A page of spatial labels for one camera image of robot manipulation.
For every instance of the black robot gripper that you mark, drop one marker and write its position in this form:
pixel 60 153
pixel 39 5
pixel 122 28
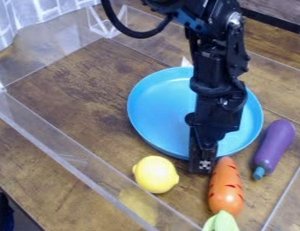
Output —
pixel 216 116

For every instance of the yellow toy lemon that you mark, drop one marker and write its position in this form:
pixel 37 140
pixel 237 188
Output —
pixel 156 174

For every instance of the orange toy carrot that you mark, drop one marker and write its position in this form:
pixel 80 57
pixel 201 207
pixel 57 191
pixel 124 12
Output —
pixel 225 196

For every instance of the purple toy eggplant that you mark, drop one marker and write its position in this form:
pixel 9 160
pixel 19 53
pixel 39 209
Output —
pixel 279 138

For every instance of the blue round plate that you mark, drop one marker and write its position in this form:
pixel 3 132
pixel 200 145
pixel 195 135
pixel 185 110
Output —
pixel 160 102

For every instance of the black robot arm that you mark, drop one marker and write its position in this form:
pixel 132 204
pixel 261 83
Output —
pixel 213 25

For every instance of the white patterned curtain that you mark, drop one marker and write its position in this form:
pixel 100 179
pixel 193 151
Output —
pixel 21 13

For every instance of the clear acrylic enclosure wall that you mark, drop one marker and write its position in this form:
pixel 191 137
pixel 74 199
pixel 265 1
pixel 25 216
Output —
pixel 69 145

